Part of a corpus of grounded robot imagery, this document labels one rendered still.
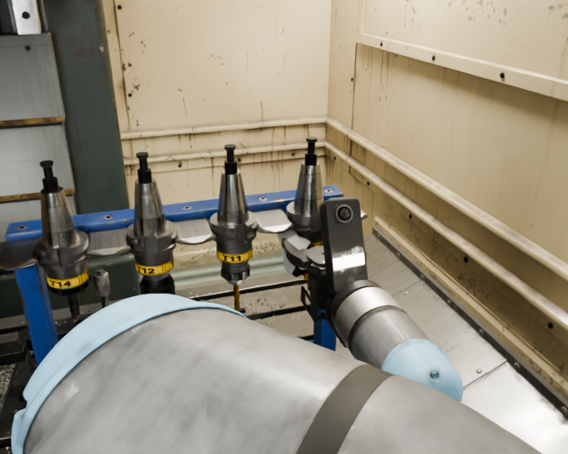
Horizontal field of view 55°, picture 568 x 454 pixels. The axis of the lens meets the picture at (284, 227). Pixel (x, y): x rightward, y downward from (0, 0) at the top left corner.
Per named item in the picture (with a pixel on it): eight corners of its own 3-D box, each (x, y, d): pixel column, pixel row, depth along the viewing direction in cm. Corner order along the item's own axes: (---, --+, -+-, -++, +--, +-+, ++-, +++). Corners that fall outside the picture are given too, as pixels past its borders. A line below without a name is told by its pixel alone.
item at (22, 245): (37, 268, 65) (35, 262, 65) (-12, 275, 64) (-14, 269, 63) (41, 243, 71) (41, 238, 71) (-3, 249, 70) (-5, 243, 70)
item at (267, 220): (297, 231, 74) (297, 226, 74) (260, 237, 73) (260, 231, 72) (282, 212, 80) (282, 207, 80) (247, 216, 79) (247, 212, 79)
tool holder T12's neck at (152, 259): (174, 256, 76) (172, 236, 75) (173, 274, 72) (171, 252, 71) (137, 258, 76) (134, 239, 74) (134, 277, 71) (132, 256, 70)
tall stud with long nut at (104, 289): (116, 330, 105) (107, 272, 100) (102, 332, 105) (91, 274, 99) (116, 322, 108) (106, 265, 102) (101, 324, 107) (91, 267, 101)
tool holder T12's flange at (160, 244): (177, 233, 76) (175, 217, 75) (177, 254, 70) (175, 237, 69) (130, 237, 75) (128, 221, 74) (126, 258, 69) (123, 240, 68)
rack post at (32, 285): (79, 433, 82) (41, 261, 69) (41, 442, 80) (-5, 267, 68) (80, 389, 91) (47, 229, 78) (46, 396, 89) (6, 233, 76)
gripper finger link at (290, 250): (272, 249, 74) (310, 278, 68) (272, 240, 74) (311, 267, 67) (301, 241, 77) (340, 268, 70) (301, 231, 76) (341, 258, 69)
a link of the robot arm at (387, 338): (391, 450, 51) (398, 382, 48) (344, 374, 61) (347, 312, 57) (463, 430, 53) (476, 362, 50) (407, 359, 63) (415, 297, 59)
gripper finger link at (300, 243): (262, 260, 80) (298, 289, 74) (262, 224, 78) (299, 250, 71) (280, 255, 82) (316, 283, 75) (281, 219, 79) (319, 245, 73)
